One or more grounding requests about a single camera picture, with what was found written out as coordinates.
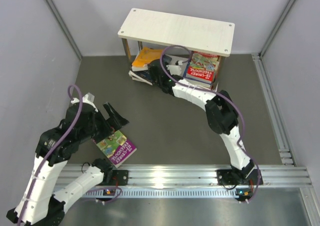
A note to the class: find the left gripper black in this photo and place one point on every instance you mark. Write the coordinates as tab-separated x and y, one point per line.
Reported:
117	122

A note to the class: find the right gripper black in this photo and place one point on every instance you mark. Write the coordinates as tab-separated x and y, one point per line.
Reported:
149	67

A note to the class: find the dark blue Nineteen Eighty-Four book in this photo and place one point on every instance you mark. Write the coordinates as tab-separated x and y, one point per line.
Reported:
142	76

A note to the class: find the orange yellow book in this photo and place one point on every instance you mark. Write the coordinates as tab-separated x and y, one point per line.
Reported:
145	56

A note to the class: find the purple treehouse book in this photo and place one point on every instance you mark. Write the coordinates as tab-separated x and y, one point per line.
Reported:
117	148

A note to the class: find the yellow brown paperback book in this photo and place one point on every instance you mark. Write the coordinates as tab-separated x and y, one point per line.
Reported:
200	83

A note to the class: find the red treehouse book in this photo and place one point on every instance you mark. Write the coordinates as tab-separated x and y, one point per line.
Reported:
203	67

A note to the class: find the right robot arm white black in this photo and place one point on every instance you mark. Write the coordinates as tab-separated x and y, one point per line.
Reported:
222	116

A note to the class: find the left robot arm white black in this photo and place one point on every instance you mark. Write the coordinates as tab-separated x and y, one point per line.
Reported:
40	204

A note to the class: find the white two-tier shelf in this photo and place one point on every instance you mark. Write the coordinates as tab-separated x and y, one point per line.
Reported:
196	34

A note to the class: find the aluminium rail base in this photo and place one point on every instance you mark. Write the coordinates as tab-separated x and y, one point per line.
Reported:
201	181

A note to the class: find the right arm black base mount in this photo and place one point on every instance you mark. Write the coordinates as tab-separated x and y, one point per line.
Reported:
227	177

